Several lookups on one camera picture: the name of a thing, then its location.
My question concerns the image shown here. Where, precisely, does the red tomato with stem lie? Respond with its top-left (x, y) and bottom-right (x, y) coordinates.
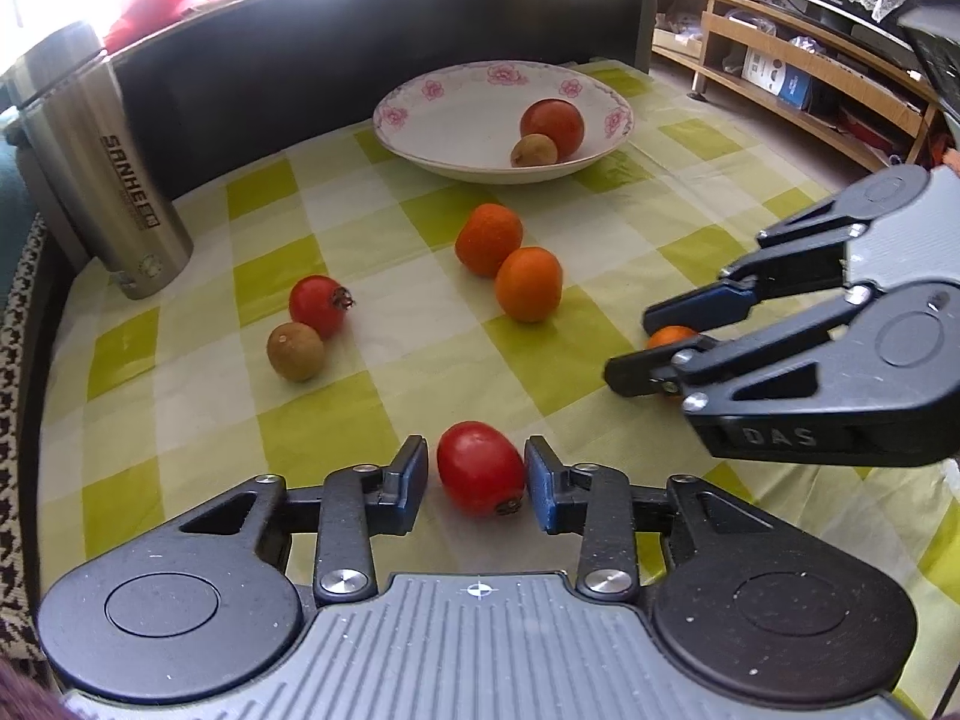
top-left (288, 275), bottom-right (355, 340)

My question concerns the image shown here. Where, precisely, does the red oval tomato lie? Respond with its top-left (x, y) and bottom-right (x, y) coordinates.
top-left (436, 421), bottom-right (526, 517)

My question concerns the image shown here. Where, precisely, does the white floral bowl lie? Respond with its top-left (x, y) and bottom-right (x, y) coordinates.
top-left (373, 60), bottom-right (635, 185)

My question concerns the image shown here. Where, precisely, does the dark coffee table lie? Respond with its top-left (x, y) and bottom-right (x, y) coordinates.
top-left (114, 0), bottom-right (656, 200)

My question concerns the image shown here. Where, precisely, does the small orange kumquat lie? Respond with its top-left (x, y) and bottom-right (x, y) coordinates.
top-left (646, 323), bottom-right (701, 398)

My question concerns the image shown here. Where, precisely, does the large red tomato in bowl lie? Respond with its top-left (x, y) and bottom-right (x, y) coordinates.
top-left (519, 98), bottom-right (586, 161)

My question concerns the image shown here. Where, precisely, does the stainless steel thermos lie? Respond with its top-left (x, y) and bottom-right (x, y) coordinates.
top-left (3, 23), bottom-right (194, 299)

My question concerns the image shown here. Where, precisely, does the wooden tv stand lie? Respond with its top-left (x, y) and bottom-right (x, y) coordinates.
top-left (652, 0), bottom-right (953, 171)

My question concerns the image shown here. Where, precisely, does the brown longan in bowl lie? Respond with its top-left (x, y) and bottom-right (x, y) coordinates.
top-left (509, 133), bottom-right (560, 167)

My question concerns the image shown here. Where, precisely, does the green checkered tablecloth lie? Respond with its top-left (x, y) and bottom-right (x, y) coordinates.
top-left (37, 62), bottom-right (958, 715)

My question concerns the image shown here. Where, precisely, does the brown longan fruit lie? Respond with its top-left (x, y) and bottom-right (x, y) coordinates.
top-left (267, 322), bottom-right (325, 382)

